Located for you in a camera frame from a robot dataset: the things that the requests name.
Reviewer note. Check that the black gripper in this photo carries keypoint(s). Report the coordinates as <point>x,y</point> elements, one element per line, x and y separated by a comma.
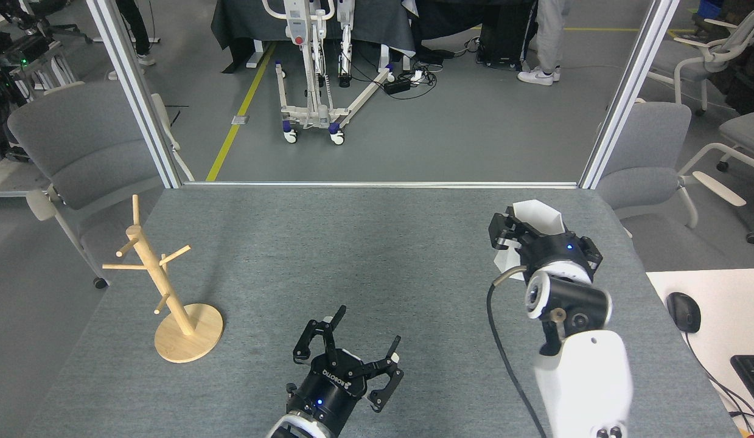
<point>328,392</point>
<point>556,249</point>

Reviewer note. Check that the white faceted cup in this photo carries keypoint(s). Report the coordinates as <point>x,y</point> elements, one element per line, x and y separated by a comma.
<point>538,213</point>

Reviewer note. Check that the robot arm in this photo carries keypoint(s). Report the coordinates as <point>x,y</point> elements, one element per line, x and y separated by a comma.
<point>294,429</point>
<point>586,383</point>

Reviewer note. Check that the wooden cup rack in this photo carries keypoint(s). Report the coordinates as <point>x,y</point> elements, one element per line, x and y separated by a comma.
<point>188,340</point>

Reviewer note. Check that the grey fabric chair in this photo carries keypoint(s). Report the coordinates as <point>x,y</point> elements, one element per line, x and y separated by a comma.
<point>650,146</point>
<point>78,140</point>

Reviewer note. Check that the black computer mouse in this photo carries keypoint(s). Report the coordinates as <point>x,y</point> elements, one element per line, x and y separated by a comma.
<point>684,311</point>

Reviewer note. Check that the white side table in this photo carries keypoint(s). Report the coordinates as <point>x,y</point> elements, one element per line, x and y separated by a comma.
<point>729,304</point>

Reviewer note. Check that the person in white shoes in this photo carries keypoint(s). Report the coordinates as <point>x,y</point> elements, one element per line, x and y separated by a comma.
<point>550,36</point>

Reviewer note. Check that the black cabinet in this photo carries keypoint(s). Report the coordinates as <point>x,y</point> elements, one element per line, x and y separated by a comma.
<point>504,36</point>

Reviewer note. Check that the black power strip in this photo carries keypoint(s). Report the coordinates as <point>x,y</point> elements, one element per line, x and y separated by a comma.
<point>398,86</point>

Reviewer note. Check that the grey office chair on castors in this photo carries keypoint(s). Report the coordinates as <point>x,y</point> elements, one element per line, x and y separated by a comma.
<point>745,131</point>

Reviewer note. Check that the black keyboard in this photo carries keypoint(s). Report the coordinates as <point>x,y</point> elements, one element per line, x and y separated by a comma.
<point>753,377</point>

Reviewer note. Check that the silver floor plate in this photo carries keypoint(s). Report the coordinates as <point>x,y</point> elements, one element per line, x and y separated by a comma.
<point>240,120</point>

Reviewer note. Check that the white stand on wheels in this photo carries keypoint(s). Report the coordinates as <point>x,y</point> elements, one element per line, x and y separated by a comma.
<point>297,24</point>

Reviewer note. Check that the table with dark cloth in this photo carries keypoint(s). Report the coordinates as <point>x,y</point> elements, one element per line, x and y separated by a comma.
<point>249,21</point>

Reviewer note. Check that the person in dark trousers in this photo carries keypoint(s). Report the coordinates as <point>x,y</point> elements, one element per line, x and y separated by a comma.
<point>133,24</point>

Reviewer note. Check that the black device with green light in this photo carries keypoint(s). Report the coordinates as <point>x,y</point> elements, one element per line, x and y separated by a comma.
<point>24,48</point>

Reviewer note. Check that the silver frame post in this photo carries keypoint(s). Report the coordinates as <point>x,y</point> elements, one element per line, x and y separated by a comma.
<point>136,91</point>
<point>627,91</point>

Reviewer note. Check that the silver table edge rail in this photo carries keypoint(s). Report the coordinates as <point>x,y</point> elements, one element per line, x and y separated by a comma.
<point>383,184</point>

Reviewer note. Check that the white frame office chair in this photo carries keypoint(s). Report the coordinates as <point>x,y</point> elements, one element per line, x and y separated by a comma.
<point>717,48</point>

